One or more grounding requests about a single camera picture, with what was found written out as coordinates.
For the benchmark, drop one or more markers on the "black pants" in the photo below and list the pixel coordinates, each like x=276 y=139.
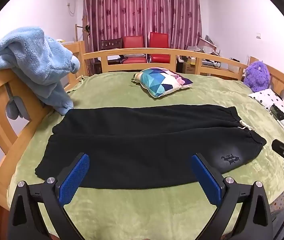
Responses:
x=142 y=142

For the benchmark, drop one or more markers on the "dark wooden chair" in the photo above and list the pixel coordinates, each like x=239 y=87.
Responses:
x=110 y=45

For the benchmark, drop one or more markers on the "white flower print pillow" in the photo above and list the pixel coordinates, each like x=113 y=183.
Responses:
x=282 y=105

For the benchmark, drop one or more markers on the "geometric print pillow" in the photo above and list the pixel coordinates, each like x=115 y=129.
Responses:
x=160 y=81

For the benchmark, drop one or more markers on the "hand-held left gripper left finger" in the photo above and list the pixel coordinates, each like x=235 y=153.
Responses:
x=72 y=180

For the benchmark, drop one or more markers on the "white wall switch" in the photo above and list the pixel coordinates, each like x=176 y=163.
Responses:
x=258 y=36

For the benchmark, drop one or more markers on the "blue fleece garment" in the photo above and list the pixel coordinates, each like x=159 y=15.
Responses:
x=34 y=60

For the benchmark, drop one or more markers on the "dark green object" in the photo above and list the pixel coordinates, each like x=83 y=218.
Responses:
x=278 y=112

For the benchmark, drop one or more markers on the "cardboard box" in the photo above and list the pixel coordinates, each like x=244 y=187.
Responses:
x=189 y=67

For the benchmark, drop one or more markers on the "purple plush toy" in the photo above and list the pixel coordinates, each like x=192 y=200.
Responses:
x=257 y=76

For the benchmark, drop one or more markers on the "green fleece blanket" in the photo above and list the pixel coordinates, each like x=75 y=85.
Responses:
x=132 y=212

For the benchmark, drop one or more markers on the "maroon striped curtain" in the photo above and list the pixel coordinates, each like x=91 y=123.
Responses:
x=142 y=10

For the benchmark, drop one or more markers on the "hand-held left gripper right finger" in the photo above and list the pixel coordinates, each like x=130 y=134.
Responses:
x=207 y=180

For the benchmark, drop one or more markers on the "star print bed sheet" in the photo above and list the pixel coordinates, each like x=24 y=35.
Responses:
x=282 y=200

